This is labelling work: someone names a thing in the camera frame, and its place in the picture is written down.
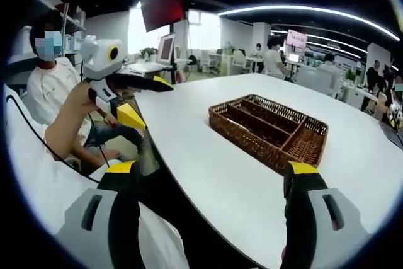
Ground operator in white shirt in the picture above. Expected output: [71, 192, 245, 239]
[4, 85, 190, 269]

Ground ceiling strip lights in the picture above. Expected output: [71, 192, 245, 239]
[138, 0, 402, 62]

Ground black device cable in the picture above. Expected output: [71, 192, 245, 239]
[6, 94, 102, 185]

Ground pink hanging sign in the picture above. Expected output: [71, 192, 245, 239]
[285, 28, 309, 50]

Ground group of white office chairs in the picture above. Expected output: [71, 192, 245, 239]
[188, 47, 253, 76]

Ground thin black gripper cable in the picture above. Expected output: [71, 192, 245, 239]
[87, 112, 111, 169]

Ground dark red panel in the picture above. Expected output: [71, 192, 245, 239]
[140, 0, 186, 33]

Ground person's left hand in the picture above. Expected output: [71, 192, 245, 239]
[80, 79, 99, 111]

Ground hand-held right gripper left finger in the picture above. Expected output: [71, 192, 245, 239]
[54, 159, 142, 269]

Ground brown wicker storage tray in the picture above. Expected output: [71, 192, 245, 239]
[207, 93, 329, 174]

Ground black stand pole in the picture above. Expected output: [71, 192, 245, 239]
[169, 22, 179, 84]

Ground metal storage shelf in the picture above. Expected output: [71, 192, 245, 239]
[33, 0, 88, 62]

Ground green potted plant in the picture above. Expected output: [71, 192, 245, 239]
[140, 47, 159, 60]

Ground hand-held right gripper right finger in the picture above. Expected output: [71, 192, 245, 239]
[281, 160, 376, 269]

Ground white framed monitor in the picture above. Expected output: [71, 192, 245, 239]
[156, 32, 177, 65]

